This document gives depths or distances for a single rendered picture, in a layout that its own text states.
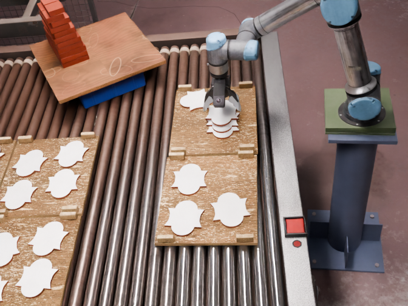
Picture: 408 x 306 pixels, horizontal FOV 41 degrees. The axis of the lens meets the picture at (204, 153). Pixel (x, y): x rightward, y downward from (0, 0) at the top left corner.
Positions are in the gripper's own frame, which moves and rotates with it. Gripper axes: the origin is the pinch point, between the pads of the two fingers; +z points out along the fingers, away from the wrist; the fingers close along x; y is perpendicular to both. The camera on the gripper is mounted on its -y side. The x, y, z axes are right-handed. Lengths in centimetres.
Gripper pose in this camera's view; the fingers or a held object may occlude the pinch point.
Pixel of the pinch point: (222, 112)
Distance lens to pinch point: 223.3
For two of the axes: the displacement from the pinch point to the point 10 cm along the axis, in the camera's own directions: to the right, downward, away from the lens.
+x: -9.9, -0.1, 1.5
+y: 1.1, -7.1, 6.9
